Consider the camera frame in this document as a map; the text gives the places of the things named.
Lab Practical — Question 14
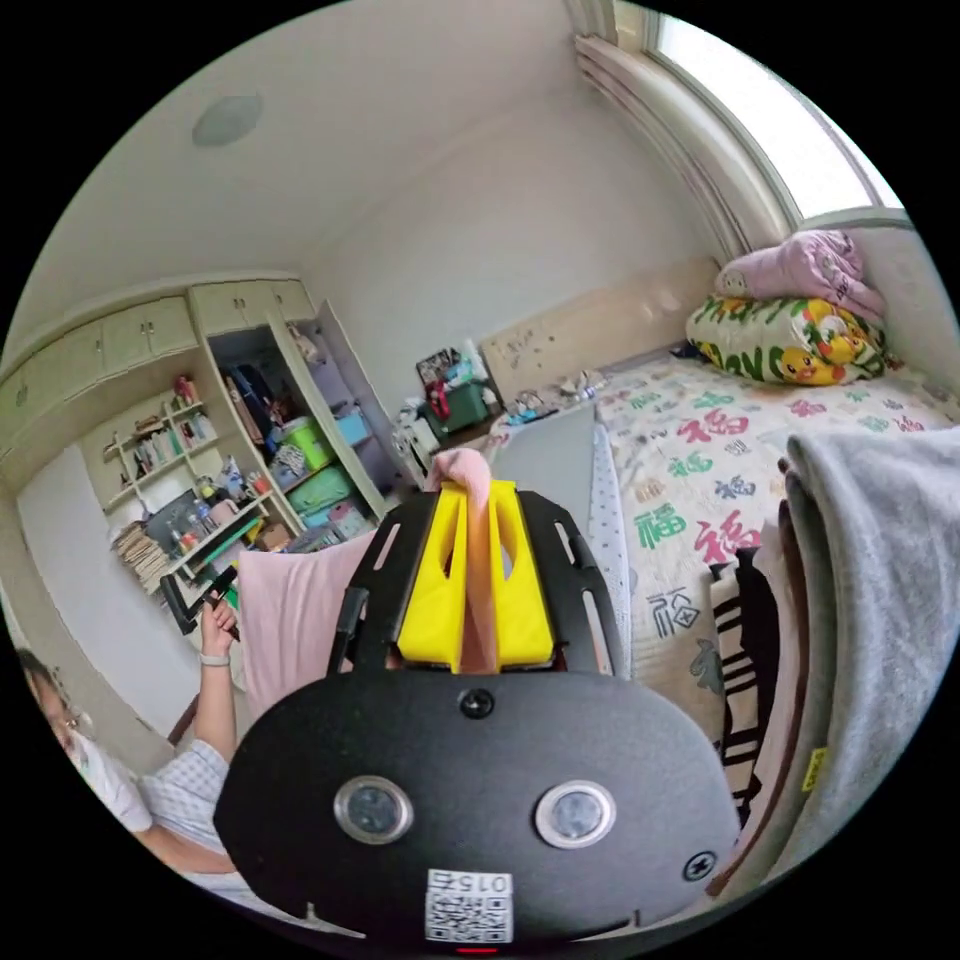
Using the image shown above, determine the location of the bed with printed quilt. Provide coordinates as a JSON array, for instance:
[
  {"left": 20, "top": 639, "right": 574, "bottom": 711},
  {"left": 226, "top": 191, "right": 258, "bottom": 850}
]
[{"left": 478, "top": 254, "right": 960, "bottom": 755}]

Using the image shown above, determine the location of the folded duck print blanket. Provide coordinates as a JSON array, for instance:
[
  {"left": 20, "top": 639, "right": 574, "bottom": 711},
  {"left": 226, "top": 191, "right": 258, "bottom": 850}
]
[{"left": 684, "top": 294, "right": 892, "bottom": 389}]

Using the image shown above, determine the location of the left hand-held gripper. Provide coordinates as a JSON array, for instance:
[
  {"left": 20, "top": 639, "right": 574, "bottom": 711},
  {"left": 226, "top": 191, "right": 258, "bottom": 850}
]
[{"left": 158, "top": 566, "right": 243, "bottom": 644}]

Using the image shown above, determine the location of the pink long sleeve shirt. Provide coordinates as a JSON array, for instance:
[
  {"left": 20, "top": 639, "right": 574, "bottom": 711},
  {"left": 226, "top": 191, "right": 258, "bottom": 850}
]
[{"left": 237, "top": 446, "right": 520, "bottom": 723}]

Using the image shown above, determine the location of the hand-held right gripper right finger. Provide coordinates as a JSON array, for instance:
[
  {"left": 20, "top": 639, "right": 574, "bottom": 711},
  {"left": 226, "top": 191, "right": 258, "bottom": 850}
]
[{"left": 485, "top": 482, "right": 558, "bottom": 670}]

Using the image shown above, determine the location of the person's left forearm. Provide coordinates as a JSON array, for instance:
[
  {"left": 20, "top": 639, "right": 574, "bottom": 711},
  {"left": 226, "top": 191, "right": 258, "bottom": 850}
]
[{"left": 194, "top": 650, "right": 241, "bottom": 760}]

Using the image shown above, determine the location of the pile of clothes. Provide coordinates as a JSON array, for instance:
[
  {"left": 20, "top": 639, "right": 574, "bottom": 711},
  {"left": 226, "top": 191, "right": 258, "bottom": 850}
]
[{"left": 707, "top": 425, "right": 960, "bottom": 899}]

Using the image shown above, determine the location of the cluttered wall shelf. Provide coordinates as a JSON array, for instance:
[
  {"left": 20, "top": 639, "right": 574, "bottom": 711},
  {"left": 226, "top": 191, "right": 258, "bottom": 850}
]
[{"left": 80, "top": 373, "right": 295, "bottom": 598}]

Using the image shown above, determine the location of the round ceiling lamp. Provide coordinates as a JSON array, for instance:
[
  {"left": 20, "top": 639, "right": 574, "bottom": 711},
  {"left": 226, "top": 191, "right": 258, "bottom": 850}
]
[{"left": 190, "top": 92, "right": 265, "bottom": 148}]

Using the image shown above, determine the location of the window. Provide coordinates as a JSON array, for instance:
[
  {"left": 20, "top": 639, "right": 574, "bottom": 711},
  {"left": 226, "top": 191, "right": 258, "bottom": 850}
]
[{"left": 568, "top": 0, "right": 913, "bottom": 258}]

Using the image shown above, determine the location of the person's left hand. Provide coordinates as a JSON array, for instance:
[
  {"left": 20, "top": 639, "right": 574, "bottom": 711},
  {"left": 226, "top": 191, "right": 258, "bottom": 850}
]
[{"left": 197, "top": 592, "right": 243, "bottom": 660}]

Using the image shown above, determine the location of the person's body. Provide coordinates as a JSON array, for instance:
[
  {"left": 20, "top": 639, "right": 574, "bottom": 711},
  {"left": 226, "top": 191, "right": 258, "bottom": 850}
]
[{"left": 13, "top": 648, "right": 260, "bottom": 905}]

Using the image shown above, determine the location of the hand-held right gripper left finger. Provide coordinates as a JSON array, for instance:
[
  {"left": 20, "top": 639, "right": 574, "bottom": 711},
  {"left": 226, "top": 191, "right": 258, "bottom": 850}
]
[{"left": 396, "top": 482, "right": 468, "bottom": 674}]

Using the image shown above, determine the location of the folded pink blanket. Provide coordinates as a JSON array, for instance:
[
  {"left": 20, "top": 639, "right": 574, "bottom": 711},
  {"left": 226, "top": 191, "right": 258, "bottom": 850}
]
[{"left": 713, "top": 228, "right": 892, "bottom": 325}]

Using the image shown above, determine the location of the green storage box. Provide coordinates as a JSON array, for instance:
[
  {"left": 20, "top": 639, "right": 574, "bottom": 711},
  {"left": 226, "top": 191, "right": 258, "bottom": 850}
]
[{"left": 415, "top": 347, "right": 502, "bottom": 445}]

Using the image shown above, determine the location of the cream cupboard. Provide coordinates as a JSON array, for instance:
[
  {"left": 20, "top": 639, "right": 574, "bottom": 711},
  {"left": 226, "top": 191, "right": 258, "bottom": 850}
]
[{"left": 0, "top": 275, "right": 393, "bottom": 543}]

